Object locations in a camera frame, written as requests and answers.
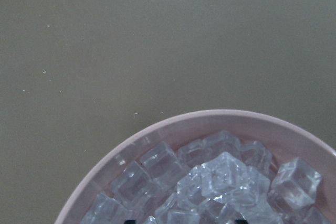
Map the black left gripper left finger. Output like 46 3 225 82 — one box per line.
125 219 137 224

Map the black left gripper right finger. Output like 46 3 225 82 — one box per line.
234 219 246 224

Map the pile of clear ice cubes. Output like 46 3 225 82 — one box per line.
81 131 329 223

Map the pink bowl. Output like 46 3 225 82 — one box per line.
56 110 335 223

